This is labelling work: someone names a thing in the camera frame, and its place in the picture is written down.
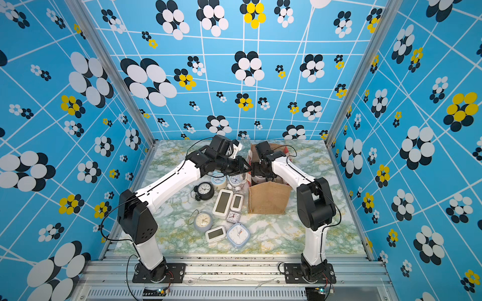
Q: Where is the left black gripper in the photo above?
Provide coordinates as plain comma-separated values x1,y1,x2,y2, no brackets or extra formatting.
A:
216,155,254,175

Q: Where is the light blue square alarm clock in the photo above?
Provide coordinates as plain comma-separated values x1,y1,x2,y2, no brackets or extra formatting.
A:
227,223,251,248

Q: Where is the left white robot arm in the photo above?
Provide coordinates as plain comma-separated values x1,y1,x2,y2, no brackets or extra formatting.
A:
117,135,251,274

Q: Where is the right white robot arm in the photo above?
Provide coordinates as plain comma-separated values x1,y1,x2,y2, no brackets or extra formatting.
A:
251,141,338,282

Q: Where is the cream blue round clock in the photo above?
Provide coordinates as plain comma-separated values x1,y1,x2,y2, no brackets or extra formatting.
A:
211,174,227,191

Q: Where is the white bell alarm clock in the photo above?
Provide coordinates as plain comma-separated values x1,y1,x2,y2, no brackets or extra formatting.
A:
227,174,247,192

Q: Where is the black round alarm clock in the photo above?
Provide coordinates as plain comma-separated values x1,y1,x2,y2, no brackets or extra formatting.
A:
193,182,215,201

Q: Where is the small white digital clock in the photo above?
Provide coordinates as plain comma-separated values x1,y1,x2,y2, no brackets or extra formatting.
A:
230,194,244,213

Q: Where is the large white digital clock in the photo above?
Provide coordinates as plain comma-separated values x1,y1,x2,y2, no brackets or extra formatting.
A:
212,189,233,219

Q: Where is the small clear square clock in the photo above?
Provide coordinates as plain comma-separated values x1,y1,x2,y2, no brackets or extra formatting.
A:
226,211,241,224

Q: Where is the lowest white digital clock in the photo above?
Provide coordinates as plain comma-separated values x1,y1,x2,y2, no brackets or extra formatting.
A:
205,226,227,244

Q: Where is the right green circuit board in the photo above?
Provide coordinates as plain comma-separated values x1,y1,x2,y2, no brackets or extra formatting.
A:
305,287,330,301

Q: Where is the green circuit board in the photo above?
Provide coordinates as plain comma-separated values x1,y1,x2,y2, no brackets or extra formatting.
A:
143,287,170,297
305,287,330,301

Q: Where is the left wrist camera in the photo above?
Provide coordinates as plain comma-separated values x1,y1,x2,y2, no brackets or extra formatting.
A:
230,140,243,159

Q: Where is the grey round clock wire handle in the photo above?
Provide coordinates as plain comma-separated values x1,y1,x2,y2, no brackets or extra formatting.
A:
188,209,213,233

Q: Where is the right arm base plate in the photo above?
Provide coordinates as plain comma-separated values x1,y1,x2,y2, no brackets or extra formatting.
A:
282,263,337,285

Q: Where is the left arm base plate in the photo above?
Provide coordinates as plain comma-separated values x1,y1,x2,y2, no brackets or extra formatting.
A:
132,263,187,283

